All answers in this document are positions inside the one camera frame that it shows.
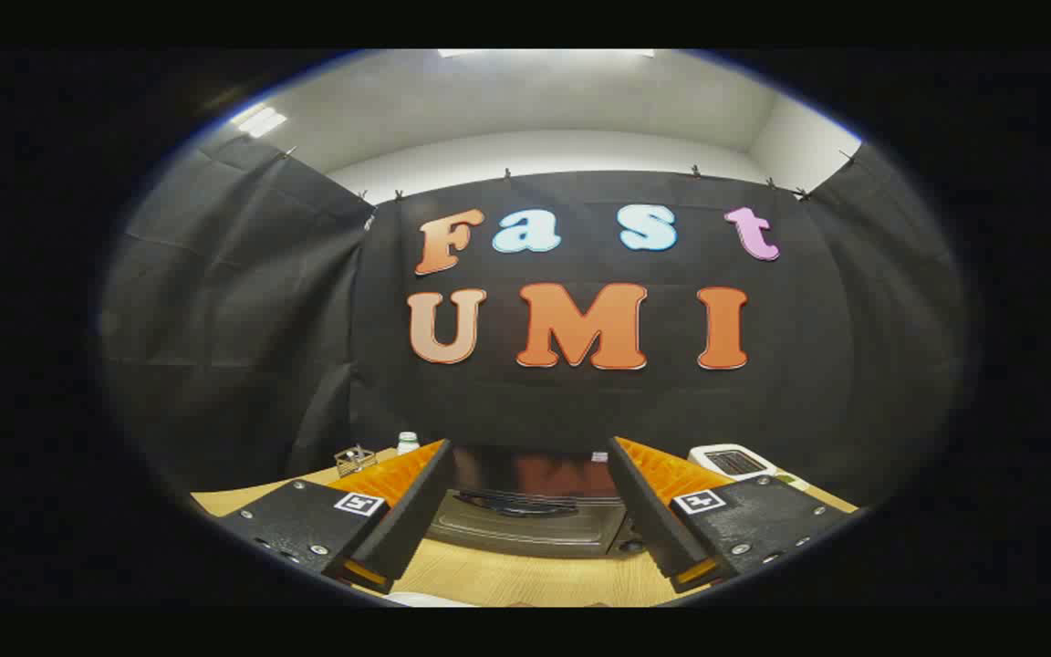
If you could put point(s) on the white bread toaster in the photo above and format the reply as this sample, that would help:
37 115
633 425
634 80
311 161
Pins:
733 461

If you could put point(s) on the ceiling light panel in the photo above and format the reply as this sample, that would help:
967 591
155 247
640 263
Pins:
261 121
544 52

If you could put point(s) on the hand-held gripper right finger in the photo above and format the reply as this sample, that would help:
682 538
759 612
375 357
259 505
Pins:
644 511

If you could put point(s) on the black toaster oven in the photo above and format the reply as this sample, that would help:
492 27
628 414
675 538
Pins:
525 525

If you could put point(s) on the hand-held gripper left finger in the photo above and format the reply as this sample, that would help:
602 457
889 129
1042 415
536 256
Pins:
416 511

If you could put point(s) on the white bottle with green label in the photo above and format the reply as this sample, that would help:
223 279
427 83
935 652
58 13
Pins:
408 443

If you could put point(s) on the black backdrop cloth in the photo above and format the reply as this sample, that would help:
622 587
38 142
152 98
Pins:
252 301

